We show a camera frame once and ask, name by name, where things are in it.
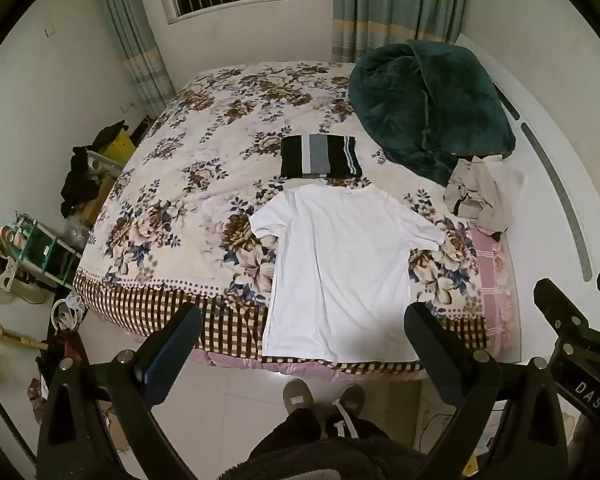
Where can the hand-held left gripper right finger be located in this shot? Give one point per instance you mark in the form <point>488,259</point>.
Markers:
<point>430,355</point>

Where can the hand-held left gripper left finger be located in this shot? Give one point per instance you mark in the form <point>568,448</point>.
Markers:
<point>162,362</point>

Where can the white t-shirt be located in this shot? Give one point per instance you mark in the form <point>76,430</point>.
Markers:
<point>340,270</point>

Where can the beige crumpled clothes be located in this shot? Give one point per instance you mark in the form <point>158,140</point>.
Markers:
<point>480,195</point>

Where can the black clothes pile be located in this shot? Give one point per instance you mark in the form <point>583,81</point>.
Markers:
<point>80,180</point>

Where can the person's right shoe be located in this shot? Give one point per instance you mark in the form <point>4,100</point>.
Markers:
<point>351,397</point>

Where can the person's shoe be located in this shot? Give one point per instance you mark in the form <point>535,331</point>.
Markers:
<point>299,395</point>
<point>351,397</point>

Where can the dark red bag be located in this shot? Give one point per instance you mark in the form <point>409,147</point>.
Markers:
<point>65,350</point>

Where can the white bed headboard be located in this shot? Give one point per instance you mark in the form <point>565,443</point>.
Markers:
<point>545,200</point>

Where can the person's black pants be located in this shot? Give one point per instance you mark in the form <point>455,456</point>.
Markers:
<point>320,430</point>

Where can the person's left shoe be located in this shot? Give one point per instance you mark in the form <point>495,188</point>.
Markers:
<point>299,395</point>

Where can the person's dark fleece jacket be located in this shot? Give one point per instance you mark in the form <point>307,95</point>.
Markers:
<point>330,462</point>

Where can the green shelf rack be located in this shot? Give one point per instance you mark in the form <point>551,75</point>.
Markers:
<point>45,255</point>

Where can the floral bed sheet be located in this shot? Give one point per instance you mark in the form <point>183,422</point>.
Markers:
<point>180,200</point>

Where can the white floor fan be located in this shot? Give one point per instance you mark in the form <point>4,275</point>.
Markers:
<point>0,265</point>

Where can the yellow box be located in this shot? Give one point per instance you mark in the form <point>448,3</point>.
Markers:
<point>119,149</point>

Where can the black grey striped folded garment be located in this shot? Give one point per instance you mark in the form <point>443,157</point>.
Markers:
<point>320,157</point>

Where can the dark green plush blanket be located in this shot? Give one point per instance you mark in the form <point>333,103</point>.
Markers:
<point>430,100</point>

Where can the grey green striped curtain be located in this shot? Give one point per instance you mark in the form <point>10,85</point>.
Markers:
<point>135,50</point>
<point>395,5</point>

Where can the white wall switch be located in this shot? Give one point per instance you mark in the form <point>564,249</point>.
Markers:
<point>49,32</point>

